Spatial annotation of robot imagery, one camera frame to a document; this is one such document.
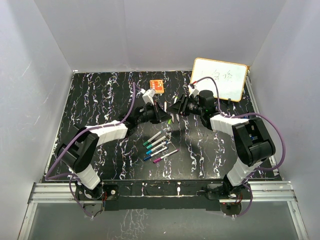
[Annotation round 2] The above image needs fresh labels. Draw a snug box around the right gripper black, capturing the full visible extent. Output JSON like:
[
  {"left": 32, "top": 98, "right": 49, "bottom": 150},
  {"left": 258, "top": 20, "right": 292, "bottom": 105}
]
[{"left": 167, "top": 93, "right": 205, "bottom": 117}]

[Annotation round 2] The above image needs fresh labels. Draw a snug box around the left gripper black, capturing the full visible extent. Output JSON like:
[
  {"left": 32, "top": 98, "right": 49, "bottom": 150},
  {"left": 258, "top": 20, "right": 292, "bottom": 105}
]
[{"left": 136, "top": 102, "right": 172, "bottom": 126}]

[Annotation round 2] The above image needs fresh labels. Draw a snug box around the teal marker pen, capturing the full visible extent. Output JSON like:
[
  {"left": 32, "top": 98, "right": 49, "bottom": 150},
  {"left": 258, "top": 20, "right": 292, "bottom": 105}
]
[{"left": 146, "top": 135, "right": 167, "bottom": 150}]

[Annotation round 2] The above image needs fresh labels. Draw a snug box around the dark green marker pen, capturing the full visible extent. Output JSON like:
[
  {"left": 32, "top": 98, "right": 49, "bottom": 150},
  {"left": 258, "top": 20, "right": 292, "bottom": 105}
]
[{"left": 143, "top": 131, "right": 162, "bottom": 147}]

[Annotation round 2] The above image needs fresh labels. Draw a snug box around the cyan marker pen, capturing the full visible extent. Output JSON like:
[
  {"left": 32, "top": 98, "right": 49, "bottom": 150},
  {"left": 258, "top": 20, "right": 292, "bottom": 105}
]
[{"left": 145, "top": 141, "right": 167, "bottom": 155}]

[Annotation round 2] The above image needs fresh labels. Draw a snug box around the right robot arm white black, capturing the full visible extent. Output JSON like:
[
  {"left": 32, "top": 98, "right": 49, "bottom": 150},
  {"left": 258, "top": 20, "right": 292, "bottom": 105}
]
[{"left": 167, "top": 90, "right": 276, "bottom": 199}]

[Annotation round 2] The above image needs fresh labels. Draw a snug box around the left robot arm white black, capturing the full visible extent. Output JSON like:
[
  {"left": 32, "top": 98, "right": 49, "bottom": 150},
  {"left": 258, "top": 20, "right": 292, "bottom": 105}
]
[{"left": 56, "top": 101, "right": 171, "bottom": 200}]

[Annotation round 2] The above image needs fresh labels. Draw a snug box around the dark blue marker pen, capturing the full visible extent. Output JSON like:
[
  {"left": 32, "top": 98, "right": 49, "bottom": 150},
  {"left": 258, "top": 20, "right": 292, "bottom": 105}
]
[{"left": 143, "top": 146, "right": 168, "bottom": 162}]

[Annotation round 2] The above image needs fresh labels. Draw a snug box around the magenta marker pen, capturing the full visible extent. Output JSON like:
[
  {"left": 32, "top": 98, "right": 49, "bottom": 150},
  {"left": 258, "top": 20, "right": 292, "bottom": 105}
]
[{"left": 153, "top": 149, "right": 179, "bottom": 164}]

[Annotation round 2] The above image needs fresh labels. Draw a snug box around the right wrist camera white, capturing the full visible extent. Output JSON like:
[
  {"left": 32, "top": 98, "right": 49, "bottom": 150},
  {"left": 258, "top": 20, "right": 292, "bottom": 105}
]
[{"left": 188, "top": 83, "right": 200, "bottom": 98}]

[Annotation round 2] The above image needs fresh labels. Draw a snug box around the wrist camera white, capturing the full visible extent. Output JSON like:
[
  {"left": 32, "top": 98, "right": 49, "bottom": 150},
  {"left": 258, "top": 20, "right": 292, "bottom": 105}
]
[
  {"left": 141, "top": 88, "right": 156, "bottom": 105},
  {"left": 188, "top": 83, "right": 200, "bottom": 98}
]

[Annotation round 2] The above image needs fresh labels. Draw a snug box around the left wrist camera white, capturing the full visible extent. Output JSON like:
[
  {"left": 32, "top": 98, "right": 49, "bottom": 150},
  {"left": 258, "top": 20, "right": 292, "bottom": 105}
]
[{"left": 141, "top": 88, "right": 156, "bottom": 105}]

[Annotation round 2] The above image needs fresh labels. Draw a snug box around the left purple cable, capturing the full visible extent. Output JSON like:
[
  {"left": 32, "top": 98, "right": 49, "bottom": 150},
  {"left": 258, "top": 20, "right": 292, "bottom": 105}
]
[{"left": 44, "top": 81, "right": 148, "bottom": 218}]

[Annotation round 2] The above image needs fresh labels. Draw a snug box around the white board orange frame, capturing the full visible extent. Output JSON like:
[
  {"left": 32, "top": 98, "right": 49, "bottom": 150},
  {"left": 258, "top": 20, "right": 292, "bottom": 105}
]
[{"left": 190, "top": 57, "right": 248, "bottom": 102}]

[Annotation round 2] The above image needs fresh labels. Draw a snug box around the black base frame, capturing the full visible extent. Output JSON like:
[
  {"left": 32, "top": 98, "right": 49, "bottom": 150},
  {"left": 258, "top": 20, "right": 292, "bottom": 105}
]
[{"left": 75, "top": 179, "right": 251, "bottom": 211}]

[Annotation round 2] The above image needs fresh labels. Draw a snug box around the aluminium rail frame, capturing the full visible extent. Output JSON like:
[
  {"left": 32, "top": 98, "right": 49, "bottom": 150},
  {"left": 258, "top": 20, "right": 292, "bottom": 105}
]
[{"left": 18, "top": 180, "right": 308, "bottom": 240}]

